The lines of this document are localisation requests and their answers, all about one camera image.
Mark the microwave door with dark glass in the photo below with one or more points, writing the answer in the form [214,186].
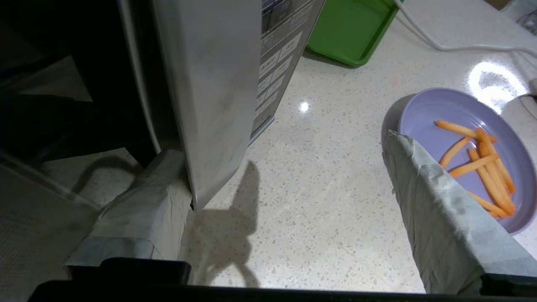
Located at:
[209,84]

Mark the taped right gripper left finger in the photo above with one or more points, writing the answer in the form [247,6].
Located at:
[147,209]

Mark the silver microwave oven body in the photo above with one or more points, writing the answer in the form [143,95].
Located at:
[281,54]

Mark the lilac round plate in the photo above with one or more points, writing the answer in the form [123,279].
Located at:
[436,109]

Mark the green plastic tray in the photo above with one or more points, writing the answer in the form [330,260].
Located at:
[352,29]

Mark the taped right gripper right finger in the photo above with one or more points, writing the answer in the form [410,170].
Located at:
[444,226]

